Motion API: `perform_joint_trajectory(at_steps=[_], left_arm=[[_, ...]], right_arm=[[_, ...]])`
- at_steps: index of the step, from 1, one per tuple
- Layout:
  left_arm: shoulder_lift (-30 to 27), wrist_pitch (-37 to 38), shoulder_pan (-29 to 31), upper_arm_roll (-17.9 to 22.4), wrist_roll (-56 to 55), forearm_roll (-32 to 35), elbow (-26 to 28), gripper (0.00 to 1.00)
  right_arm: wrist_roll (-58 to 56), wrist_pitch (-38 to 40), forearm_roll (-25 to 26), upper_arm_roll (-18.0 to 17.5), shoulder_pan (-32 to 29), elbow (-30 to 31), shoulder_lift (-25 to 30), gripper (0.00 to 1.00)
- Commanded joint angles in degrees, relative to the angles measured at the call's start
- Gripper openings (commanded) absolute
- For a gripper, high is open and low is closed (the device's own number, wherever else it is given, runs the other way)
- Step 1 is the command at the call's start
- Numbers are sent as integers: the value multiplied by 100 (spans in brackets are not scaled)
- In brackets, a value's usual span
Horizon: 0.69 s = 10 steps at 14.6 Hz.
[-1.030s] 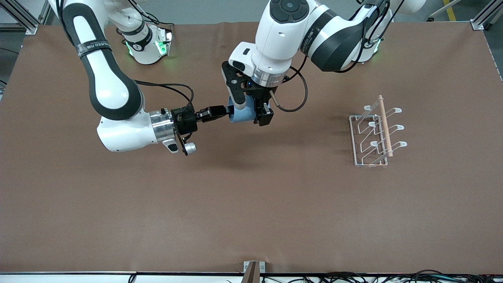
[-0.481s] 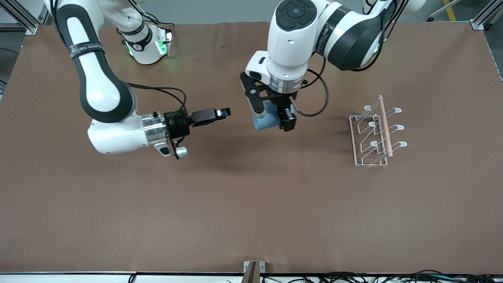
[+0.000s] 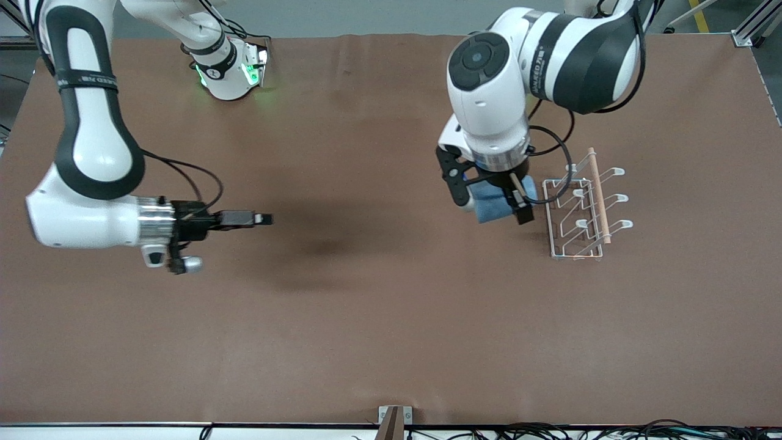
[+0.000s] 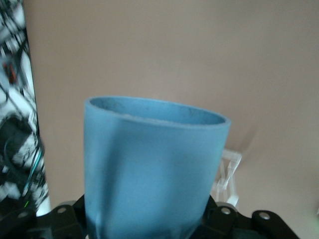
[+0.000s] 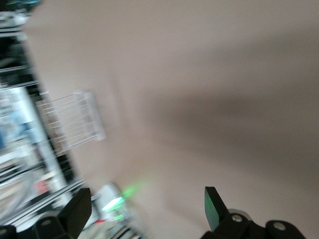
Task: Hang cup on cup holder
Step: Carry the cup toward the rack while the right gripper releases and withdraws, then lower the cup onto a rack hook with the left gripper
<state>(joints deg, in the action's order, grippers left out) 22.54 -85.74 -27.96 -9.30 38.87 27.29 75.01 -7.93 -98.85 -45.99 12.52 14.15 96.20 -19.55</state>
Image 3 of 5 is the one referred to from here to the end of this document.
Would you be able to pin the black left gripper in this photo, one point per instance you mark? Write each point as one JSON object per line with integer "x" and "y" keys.
{"x": 512, "y": 181}

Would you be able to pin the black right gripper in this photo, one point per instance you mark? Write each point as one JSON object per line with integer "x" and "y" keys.
{"x": 190, "y": 221}

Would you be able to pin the light blue plastic cup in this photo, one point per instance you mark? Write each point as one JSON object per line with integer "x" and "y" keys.
{"x": 489, "y": 205}

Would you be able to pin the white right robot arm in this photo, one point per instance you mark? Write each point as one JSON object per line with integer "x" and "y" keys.
{"x": 91, "y": 153}

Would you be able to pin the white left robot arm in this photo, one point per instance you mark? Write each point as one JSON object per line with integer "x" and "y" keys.
{"x": 489, "y": 104}

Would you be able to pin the brown table cover mat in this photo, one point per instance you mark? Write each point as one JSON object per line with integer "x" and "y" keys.
{"x": 366, "y": 305}

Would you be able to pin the silver right base connector bracket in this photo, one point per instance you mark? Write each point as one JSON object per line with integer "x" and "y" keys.
{"x": 259, "y": 61}

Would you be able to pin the silver table edge bracket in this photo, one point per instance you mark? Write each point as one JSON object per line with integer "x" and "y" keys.
{"x": 407, "y": 415}

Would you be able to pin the brown camera mount post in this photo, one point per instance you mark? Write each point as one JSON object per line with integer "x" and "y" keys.
{"x": 391, "y": 425}

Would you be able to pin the aluminium frame extrusion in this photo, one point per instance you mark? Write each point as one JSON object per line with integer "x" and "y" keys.
{"x": 746, "y": 33}
{"x": 12, "y": 15}

